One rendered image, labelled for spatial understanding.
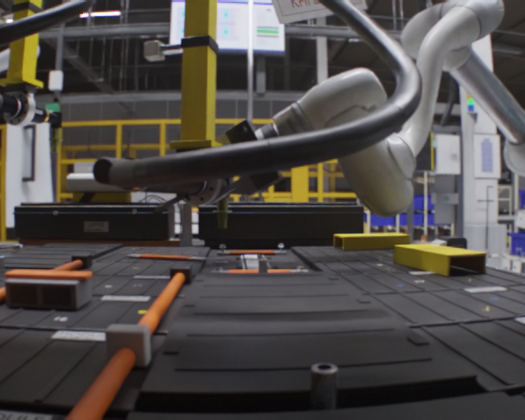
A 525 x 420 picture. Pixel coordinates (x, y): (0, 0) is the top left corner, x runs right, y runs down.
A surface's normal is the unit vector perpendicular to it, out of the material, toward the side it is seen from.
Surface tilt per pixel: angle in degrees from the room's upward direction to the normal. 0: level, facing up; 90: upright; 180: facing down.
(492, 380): 0
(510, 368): 0
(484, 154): 90
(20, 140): 90
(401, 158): 80
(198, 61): 90
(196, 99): 90
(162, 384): 0
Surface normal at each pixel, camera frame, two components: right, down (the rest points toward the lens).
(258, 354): 0.00, -1.00
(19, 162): 0.48, 0.01
